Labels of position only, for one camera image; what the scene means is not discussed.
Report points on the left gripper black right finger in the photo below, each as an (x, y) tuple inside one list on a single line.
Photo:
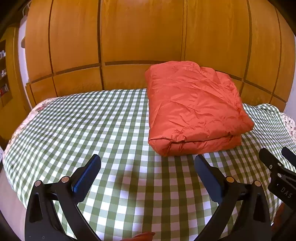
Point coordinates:
[(253, 220)]

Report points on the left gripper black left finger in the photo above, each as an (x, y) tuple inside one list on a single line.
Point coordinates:
[(42, 222)]

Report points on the red quilted down jacket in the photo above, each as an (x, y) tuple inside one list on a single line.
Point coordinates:
[(193, 110)]

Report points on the green white checked bedsheet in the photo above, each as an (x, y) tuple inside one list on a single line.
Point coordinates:
[(136, 190)]

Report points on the wooden panelled wardrobe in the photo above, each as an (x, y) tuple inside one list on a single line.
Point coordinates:
[(57, 48)]

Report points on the wooden wall shelf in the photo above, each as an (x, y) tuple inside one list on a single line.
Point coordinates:
[(6, 95)]

